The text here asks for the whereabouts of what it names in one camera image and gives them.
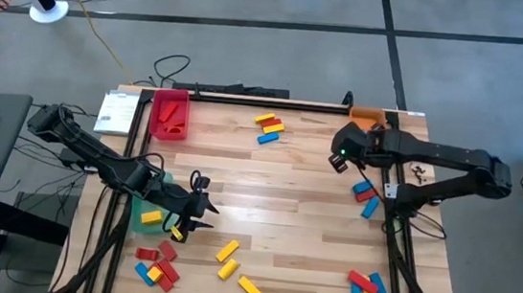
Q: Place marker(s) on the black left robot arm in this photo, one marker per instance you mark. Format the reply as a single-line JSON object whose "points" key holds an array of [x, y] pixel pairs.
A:
{"points": [[97, 156]]}

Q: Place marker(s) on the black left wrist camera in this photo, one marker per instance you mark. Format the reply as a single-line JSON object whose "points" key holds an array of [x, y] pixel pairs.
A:
{"points": [[200, 182]]}

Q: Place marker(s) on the red plastic bin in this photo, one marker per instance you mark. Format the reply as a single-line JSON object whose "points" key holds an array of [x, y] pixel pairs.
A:
{"points": [[153, 131]]}

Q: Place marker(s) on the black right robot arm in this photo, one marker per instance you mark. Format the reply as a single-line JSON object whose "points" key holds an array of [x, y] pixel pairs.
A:
{"points": [[434, 153]]}

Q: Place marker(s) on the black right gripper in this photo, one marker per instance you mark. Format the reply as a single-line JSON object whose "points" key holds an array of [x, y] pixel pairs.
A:
{"points": [[353, 143]]}

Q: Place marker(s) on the white paper booklet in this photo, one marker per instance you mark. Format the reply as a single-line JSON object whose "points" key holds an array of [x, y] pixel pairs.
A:
{"points": [[117, 113]]}

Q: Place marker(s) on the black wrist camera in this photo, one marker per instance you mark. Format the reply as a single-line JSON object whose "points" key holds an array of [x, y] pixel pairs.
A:
{"points": [[200, 182], [338, 164]]}

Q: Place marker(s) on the white metal bracket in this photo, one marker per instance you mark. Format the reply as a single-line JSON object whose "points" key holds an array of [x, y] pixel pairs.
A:
{"points": [[391, 191]]}

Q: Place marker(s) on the pile of small screws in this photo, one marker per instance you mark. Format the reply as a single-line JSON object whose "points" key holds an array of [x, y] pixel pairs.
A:
{"points": [[417, 170]]}

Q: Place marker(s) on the black clamp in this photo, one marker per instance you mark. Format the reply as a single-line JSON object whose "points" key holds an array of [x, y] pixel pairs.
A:
{"points": [[348, 99]]}

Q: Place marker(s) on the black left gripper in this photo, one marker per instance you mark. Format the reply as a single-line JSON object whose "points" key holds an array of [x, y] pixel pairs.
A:
{"points": [[185, 209]]}

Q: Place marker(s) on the orange plastic bin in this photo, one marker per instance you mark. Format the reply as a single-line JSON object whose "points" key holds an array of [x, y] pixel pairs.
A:
{"points": [[365, 115]]}

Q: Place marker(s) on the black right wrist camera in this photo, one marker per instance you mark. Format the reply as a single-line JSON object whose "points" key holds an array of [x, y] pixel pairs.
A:
{"points": [[338, 164]]}

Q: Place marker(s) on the teal plastic bin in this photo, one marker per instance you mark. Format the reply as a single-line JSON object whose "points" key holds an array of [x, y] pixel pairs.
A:
{"points": [[138, 226]]}

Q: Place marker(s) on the small yellow wooden block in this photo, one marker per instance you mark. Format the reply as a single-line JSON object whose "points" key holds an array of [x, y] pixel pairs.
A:
{"points": [[155, 274]]}

